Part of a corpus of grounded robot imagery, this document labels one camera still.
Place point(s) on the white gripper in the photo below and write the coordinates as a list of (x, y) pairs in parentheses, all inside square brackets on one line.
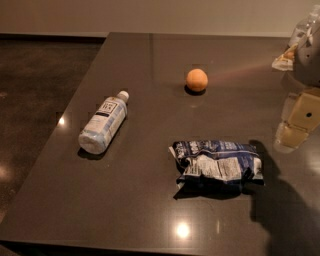
[(309, 63)]

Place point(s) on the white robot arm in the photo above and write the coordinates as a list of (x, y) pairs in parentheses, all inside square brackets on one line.
[(298, 33)]

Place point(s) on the orange ball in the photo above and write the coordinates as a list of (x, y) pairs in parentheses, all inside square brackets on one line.
[(196, 80)]

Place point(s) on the blue chip bag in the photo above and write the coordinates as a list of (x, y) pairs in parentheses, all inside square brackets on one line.
[(218, 165)]

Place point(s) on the clear plastic water bottle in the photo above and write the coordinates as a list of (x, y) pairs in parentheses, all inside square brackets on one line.
[(102, 127)]

